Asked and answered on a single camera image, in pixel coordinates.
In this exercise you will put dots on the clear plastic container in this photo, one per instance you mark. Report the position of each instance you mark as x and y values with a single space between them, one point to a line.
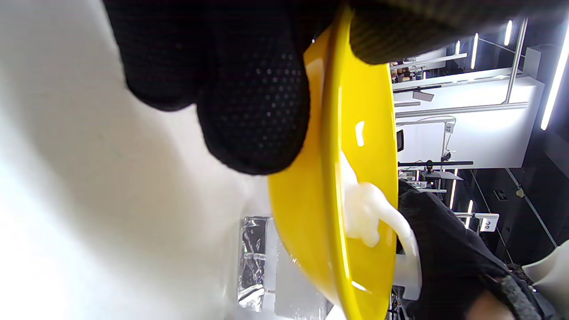
260 262

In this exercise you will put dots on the yellow plate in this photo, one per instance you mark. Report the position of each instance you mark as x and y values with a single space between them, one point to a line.
306 222

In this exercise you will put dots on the white partition cabinet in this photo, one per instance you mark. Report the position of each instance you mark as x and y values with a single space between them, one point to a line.
480 133

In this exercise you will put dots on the person's right hand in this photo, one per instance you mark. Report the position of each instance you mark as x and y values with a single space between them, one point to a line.
449 266

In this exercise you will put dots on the white socket box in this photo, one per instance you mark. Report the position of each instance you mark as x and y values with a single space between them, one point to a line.
487 222

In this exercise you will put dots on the white curved object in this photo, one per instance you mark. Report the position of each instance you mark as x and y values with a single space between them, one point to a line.
551 271

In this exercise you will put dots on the black horizontal bar stand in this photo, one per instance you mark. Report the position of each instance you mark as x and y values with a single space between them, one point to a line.
435 164

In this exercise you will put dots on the person's left hand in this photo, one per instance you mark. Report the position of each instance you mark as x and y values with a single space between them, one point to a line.
249 66

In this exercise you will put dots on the white scrubbing tool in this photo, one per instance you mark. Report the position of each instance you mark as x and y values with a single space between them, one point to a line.
364 213

